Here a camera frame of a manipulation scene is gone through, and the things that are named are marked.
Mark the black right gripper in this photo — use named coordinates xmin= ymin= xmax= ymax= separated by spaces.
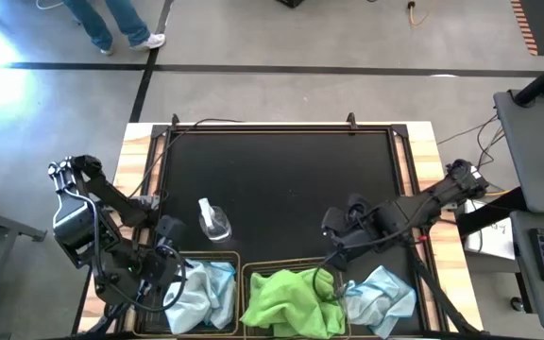
xmin=322 ymin=202 xmax=396 ymax=273

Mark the light blue towel white label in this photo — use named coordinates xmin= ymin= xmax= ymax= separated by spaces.
xmin=162 ymin=263 xmax=216 ymax=334

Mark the clear plastic spray bottle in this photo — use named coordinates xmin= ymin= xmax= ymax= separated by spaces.
xmin=197 ymin=196 xmax=233 ymax=245

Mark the black table mat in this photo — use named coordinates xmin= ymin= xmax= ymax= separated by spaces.
xmin=151 ymin=129 xmax=427 ymax=334

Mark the white paper sheet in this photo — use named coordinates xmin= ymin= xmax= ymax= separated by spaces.
xmin=463 ymin=200 xmax=517 ymax=261

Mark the black support beam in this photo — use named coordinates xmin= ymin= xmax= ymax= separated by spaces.
xmin=455 ymin=186 xmax=529 ymax=237

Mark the grey metal table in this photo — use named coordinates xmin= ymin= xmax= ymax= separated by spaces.
xmin=0 ymin=188 xmax=47 ymax=340

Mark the grey desk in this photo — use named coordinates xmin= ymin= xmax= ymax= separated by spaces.
xmin=492 ymin=88 xmax=544 ymax=332

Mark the person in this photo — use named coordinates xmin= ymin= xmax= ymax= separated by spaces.
xmin=61 ymin=0 xmax=167 ymax=57

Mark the black pole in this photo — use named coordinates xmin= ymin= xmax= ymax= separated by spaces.
xmin=512 ymin=49 xmax=544 ymax=108

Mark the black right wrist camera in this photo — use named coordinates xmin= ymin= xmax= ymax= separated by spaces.
xmin=321 ymin=207 xmax=349 ymax=237

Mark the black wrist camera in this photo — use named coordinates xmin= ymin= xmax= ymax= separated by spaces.
xmin=155 ymin=215 xmax=187 ymax=243
xmin=321 ymin=207 xmax=349 ymax=237

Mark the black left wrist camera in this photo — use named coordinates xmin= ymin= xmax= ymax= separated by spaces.
xmin=155 ymin=215 xmax=187 ymax=243

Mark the bronze wire basket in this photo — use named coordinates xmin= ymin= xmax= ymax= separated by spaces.
xmin=241 ymin=257 xmax=351 ymax=340
xmin=132 ymin=249 xmax=241 ymax=337

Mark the black metal frame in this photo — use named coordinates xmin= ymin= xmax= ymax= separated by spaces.
xmin=71 ymin=112 xmax=485 ymax=340

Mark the black floor cable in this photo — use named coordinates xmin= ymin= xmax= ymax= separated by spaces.
xmin=436 ymin=112 xmax=507 ymax=171

